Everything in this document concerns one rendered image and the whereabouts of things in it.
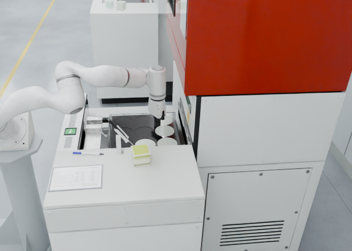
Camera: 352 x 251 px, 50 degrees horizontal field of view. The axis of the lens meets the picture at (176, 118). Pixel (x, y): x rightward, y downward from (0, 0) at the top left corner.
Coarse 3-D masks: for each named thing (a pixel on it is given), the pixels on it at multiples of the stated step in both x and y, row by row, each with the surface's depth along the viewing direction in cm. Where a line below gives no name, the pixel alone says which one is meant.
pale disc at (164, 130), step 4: (156, 128) 199; (160, 128) 199; (164, 128) 199; (168, 128) 199; (172, 128) 199; (156, 132) 196; (160, 132) 196; (164, 132) 196; (168, 132) 196; (172, 132) 197
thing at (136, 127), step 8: (112, 120) 205; (120, 120) 205; (128, 120) 205; (136, 120) 206; (144, 120) 206; (152, 120) 206; (112, 128) 198; (128, 128) 198; (136, 128) 198; (144, 128) 199; (152, 128) 199; (176, 128) 200; (112, 136) 192; (128, 136) 192; (136, 136) 192; (144, 136) 193; (152, 136) 193; (160, 136) 193; (168, 136) 193; (176, 136) 194; (112, 144) 186; (128, 144) 187
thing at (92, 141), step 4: (96, 124) 204; (100, 124) 204; (88, 136) 195; (92, 136) 195; (96, 136) 195; (100, 136) 195; (88, 140) 192; (92, 140) 192; (96, 140) 192; (100, 140) 192; (84, 144) 189; (88, 144) 189; (92, 144) 189; (96, 144) 189; (100, 144) 189; (84, 148) 186; (88, 148) 186; (92, 148) 186; (96, 148) 186; (100, 148) 188
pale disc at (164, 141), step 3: (162, 138) 192; (165, 138) 192; (168, 138) 192; (171, 138) 192; (159, 141) 189; (162, 141) 189; (165, 141) 189; (168, 141) 190; (171, 141) 190; (174, 141) 190; (159, 144) 187; (162, 144) 187; (165, 144) 188; (168, 144) 188; (171, 144) 188; (174, 144) 188; (177, 144) 188
